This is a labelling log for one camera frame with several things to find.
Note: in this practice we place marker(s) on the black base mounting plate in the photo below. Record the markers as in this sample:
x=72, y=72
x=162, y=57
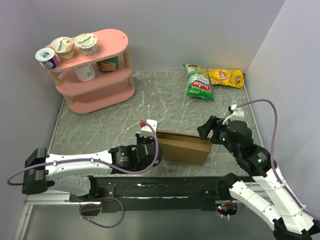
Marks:
x=156, y=193

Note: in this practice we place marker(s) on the green snack cup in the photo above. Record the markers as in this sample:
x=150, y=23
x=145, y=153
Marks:
x=108, y=65

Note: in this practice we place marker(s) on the blue white yogurt cup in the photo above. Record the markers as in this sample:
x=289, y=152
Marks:
x=47, y=57

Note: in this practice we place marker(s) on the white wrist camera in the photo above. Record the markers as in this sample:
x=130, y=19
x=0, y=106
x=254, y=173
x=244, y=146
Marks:
x=148, y=127
x=236, y=114

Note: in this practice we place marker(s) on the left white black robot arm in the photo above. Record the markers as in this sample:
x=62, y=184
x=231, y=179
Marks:
x=74, y=174

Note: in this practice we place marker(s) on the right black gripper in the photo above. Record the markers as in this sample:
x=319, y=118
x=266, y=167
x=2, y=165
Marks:
x=213, y=123

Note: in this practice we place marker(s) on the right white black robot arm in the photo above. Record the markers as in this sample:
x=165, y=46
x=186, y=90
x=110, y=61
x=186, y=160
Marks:
x=283, y=215

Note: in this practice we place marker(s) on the brown cardboard box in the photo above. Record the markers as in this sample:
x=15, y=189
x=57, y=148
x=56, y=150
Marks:
x=183, y=148

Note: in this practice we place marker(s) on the white Chobani yogurt cup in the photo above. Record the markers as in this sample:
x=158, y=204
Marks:
x=87, y=43

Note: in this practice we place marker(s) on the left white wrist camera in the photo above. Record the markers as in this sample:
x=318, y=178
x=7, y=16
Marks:
x=148, y=127

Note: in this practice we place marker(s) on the pink three-tier shelf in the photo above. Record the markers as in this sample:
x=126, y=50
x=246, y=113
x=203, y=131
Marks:
x=107, y=88

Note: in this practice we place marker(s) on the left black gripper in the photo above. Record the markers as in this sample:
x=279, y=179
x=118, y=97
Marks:
x=140, y=138

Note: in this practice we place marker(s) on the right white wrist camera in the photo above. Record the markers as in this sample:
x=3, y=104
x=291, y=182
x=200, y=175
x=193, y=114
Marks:
x=236, y=114

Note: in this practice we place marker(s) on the orange Chobani yogurt cup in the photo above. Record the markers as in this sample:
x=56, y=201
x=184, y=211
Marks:
x=64, y=47

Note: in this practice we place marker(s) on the yellow Lays chips bag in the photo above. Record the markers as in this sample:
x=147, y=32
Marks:
x=227, y=77

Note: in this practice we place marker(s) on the green Chuba chips bag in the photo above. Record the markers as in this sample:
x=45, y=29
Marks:
x=198, y=84

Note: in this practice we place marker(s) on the white plastic cup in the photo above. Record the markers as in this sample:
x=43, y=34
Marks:
x=85, y=73

